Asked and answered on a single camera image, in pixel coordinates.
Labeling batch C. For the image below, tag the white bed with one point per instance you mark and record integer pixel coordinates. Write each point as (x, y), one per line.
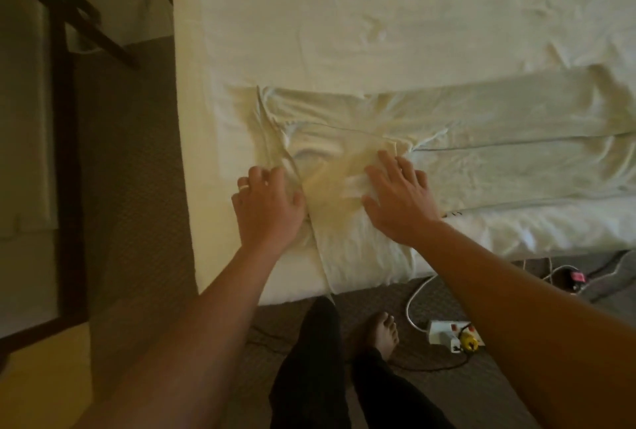
(397, 7)

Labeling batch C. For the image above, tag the person's left forearm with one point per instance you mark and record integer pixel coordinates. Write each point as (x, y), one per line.
(179, 354)

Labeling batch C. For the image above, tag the white power strip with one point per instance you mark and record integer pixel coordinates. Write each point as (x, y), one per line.
(455, 334)

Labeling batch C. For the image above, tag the white printed t-shirt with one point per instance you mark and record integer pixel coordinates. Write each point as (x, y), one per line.
(497, 136)

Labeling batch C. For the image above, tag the person's right leg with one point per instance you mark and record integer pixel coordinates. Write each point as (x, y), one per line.
(388, 374)

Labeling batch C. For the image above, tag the person's left hand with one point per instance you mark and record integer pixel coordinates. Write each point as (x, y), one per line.
(266, 210)

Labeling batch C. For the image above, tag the person's left leg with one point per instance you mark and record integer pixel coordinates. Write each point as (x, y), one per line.
(310, 369)

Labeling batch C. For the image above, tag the person's right hand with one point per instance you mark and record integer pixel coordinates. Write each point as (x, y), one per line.
(402, 200)

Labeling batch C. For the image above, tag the person's right forearm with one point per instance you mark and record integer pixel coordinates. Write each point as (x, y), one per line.
(537, 324)

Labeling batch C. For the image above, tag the person's leg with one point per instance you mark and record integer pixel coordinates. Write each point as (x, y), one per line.
(310, 369)
(388, 374)

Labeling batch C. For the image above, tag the black round stool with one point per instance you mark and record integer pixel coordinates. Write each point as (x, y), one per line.
(89, 7)

